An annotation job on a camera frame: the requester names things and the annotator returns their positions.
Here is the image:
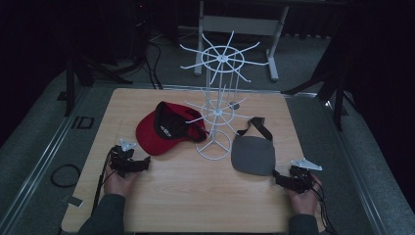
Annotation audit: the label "person's right hand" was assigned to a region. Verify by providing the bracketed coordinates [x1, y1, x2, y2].
[286, 173, 323, 217]

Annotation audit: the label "grey metal desk frame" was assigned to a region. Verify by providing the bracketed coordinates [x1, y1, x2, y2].
[194, 0, 290, 82]

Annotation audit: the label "person's left hand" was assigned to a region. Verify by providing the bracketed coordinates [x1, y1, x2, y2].
[103, 165, 141, 199]

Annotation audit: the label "grey tape piece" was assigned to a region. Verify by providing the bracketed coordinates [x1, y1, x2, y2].
[60, 195, 84, 209]

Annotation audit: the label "black tripod stand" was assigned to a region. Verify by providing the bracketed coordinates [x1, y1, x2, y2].
[281, 62, 349, 132]
[63, 42, 133, 118]

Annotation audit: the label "white wire display rack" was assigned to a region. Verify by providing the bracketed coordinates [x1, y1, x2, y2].
[179, 30, 271, 162]

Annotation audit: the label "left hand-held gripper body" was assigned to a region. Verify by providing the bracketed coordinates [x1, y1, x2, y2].
[109, 138, 145, 179]

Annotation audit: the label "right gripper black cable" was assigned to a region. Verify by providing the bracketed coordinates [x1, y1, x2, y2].
[308, 177, 338, 235]

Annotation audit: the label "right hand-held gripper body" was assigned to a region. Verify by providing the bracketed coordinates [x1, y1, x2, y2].
[288, 158, 324, 195]

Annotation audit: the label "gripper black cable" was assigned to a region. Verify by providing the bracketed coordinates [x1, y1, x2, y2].
[91, 146, 115, 213]
[308, 177, 338, 235]

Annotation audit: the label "metal floor rail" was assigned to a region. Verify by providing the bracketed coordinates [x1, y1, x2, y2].
[0, 87, 93, 235]
[320, 96, 390, 235]

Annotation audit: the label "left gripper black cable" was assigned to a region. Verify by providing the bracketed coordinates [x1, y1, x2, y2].
[91, 146, 115, 213]

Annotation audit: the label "black cable loop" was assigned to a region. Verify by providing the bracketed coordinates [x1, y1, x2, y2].
[50, 164, 82, 189]

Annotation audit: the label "red baseball cap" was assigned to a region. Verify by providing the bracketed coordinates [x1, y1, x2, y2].
[135, 101, 209, 157]

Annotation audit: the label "black floor cables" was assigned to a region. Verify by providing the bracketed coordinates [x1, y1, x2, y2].
[142, 40, 164, 91]

